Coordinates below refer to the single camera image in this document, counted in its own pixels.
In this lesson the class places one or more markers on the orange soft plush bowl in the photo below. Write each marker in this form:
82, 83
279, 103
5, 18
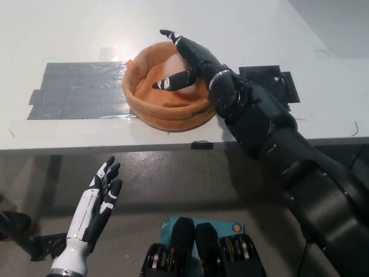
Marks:
170, 115

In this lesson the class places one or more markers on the pale pink dumpling plush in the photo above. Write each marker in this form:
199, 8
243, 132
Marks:
176, 65

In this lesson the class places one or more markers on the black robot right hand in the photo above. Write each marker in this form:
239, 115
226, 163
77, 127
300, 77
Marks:
201, 62

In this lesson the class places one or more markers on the black teal robot torso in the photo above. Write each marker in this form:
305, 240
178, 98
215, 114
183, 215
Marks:
201, 251

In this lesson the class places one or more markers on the small black tape strip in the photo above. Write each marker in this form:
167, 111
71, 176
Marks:
202, 145

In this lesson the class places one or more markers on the black stand foot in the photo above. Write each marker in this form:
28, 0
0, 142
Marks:
14, 223

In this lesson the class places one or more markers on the black tape square patch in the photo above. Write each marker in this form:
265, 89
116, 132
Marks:
259, 73

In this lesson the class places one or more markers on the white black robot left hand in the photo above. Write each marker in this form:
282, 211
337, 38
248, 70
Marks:
92, 210

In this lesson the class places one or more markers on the grey duct tape patch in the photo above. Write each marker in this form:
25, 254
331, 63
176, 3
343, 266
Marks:
80, 92

